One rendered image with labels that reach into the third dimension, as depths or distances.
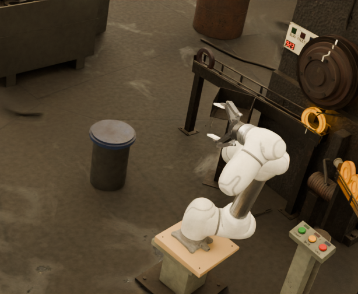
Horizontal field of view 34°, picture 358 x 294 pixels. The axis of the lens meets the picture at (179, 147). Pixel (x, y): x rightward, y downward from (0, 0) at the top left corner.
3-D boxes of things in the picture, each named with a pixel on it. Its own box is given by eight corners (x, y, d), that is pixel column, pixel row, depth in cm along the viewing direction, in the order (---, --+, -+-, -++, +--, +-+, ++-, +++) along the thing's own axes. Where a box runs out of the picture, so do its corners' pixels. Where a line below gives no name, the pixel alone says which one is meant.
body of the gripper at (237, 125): (239, 123, 233) (225, 116, 240) (235, 143, 235) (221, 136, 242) (253, 123, 237) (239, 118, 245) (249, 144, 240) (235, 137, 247)
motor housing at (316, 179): (299, 227, 421) (321, 167, 390) (323, 247, 408) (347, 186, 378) (287, 234, 413) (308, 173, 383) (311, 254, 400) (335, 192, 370)
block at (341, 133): (332, 157, 398) (343, 127, 385) (341, 163, 394) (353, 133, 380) (322, 161, 392) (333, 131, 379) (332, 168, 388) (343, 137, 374)
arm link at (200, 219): (180, 219, 341) (188, 189, 329) (211, 224, 343) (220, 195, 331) (179, 238, 328) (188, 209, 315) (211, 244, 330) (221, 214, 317)
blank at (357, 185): (358, 169, 349) (353, 168, 349) (368, 184, 336) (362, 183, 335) (350, 191, 357) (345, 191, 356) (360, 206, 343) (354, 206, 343)
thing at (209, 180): (202, 167, 461) (220, 86, 421) (234, 177, 457) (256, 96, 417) (195, 182, 445) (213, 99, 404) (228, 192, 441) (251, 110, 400)
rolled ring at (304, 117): (326, 116, 384) (329, 115, 386) (305, 102, 395) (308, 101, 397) (318, 140, 394) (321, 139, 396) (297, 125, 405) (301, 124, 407)
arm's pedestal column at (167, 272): (182, 322, 337) (192, 284, 320) (134, 279, 357) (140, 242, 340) (227, 287, 363) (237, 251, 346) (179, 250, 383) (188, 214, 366)
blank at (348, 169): (349, 156, 363) (344, 156, 362) (358, 169, 349) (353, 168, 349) (342, 177, 370) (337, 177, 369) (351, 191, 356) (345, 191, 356)
